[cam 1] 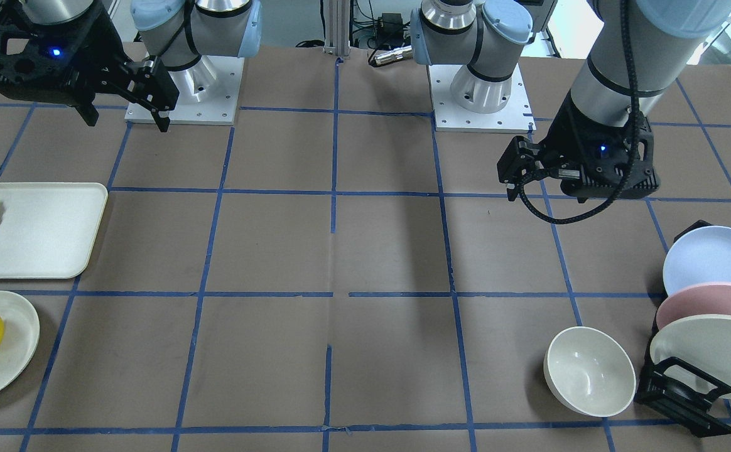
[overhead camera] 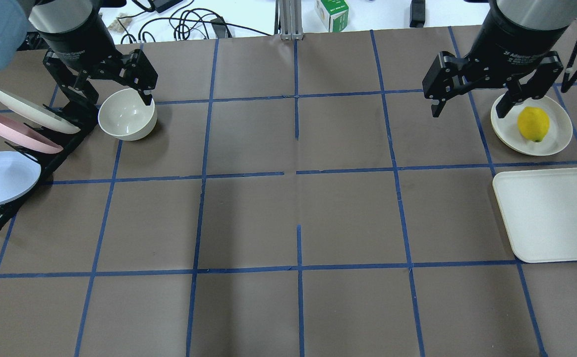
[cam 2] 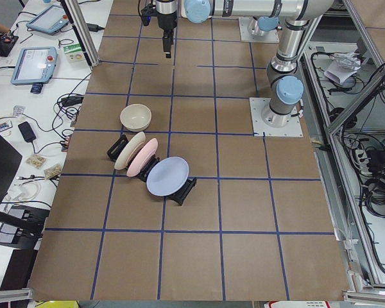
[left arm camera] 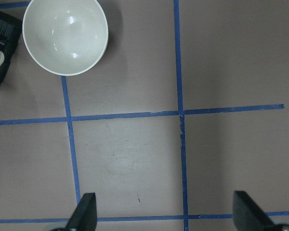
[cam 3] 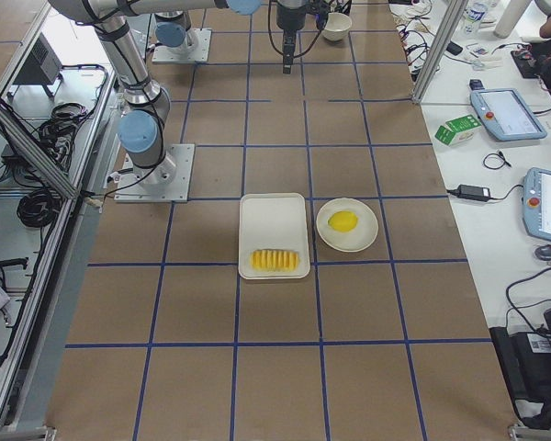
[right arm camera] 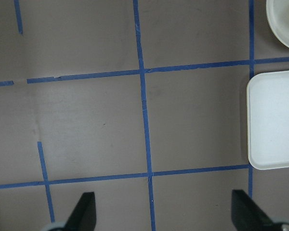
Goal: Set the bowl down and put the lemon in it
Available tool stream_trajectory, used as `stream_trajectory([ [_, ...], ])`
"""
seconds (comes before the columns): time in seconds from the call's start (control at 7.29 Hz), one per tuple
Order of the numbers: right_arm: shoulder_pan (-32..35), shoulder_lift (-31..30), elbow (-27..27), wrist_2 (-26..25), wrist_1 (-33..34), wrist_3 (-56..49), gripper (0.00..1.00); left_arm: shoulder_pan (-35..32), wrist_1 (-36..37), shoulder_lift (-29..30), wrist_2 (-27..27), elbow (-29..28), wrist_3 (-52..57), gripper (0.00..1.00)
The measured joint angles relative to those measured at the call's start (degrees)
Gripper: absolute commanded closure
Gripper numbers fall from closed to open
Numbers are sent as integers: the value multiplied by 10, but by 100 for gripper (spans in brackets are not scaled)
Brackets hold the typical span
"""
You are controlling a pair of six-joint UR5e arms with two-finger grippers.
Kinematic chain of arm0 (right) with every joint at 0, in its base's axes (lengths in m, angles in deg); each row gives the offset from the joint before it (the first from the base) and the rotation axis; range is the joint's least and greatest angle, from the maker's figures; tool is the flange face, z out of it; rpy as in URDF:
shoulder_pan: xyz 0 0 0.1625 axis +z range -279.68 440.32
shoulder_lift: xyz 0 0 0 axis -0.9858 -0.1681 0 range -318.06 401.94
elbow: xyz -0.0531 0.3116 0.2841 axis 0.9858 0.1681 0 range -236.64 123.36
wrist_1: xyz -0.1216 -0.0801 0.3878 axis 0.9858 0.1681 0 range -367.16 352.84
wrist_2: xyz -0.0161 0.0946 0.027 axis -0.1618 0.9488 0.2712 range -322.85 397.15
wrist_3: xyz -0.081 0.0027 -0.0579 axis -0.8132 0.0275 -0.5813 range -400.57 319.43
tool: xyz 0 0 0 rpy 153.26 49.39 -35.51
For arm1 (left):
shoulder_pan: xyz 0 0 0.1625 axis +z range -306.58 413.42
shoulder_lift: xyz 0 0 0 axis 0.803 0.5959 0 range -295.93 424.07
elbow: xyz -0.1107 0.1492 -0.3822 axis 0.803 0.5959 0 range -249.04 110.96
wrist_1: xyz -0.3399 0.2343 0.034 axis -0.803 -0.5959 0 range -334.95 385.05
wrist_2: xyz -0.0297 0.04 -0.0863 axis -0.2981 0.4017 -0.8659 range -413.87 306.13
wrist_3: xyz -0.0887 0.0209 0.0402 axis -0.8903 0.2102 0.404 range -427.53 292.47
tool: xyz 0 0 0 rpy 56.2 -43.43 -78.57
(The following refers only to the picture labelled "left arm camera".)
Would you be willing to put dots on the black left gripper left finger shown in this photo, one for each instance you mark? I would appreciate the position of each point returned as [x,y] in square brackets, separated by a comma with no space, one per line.
[84,217]

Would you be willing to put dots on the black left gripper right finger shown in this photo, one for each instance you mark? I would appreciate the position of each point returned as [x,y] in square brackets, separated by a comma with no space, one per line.
[248,216]

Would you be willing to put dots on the white ceramic bowl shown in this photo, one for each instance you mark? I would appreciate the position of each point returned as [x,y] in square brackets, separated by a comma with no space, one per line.
[65,37]

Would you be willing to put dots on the black dish rack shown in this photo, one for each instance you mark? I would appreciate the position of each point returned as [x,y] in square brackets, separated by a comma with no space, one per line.
[10,32]

